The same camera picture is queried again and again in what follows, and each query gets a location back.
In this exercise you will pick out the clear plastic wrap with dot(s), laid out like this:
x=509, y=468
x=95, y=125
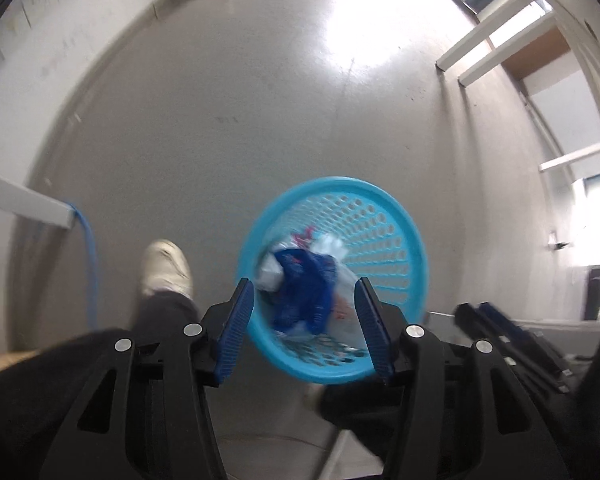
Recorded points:
x=327, y=245

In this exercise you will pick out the person's white shoe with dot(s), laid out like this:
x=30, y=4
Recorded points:
x=166, y=270

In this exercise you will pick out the clear wrapper with red print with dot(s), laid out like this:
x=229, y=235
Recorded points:
x=345, y=305

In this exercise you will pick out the blue perforated plastic basket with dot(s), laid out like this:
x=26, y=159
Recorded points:
x=370, y=230

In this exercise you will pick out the blue plastic bag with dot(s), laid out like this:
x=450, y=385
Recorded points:
x=302, y=285

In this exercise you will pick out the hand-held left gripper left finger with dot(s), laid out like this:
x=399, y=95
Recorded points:
x=235, y=325

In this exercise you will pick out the dark upright object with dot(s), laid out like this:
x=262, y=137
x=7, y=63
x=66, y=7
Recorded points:
x=596, y=292

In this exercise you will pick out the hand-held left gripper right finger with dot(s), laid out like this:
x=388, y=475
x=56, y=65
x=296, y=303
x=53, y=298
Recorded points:
x=370, y=325

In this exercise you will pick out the white table frame bars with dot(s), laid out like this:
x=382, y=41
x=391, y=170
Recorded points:
x=490, y=35

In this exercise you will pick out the white tissue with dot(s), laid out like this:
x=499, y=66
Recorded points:
x=271, y=272

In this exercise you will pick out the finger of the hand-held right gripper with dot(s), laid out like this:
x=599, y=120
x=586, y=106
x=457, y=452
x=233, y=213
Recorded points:
x=485, y=335
x=505, y=322

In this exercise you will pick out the white table leg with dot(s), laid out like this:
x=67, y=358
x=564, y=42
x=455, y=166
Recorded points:
x=25, y=200

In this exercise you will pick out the person's black pants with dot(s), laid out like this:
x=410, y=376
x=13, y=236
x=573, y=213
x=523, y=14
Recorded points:
x=165, y=310

